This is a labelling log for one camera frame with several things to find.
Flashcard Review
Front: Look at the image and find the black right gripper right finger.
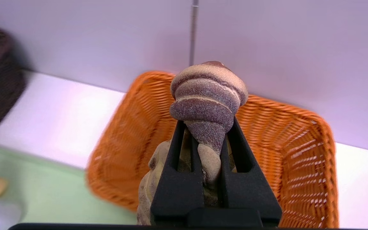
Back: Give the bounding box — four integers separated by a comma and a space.
219, 117, 282, 226

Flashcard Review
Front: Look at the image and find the brown striped bread roll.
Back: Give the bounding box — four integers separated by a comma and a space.
136, 61, 249, 226

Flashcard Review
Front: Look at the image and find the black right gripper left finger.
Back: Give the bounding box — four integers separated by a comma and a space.
150, 120, 205, 224

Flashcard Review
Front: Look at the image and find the light green plastic tray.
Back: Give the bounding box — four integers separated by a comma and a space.
0, 142, 138, 225

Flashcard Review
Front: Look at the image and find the orange wicker basket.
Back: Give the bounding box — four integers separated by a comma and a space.
86, 71, 339, 229

